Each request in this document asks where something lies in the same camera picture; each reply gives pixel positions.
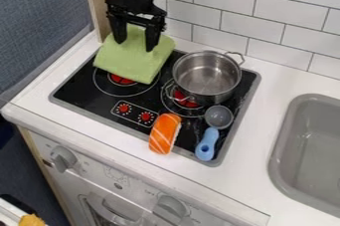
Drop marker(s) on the orange toy salmon sushi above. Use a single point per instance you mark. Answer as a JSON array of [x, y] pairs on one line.
[[164, 133]]

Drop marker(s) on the toy stove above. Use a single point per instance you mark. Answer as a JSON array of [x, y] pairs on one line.
[[150, 100]]

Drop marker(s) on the yellow toy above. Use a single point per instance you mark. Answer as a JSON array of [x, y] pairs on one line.
[[30, 220]]

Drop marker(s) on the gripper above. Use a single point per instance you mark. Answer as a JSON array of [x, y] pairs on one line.
[[136, 11]]

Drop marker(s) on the blue and grey spoon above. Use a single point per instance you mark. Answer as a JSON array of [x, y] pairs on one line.
[[214, 129]]

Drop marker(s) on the silver pot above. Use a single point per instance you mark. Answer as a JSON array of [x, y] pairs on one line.
[[206, 76]]

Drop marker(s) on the toy sink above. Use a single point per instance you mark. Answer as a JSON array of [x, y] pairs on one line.
[[307, 154]]

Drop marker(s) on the green cloth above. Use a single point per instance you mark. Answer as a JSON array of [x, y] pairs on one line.
[[133, 56]]

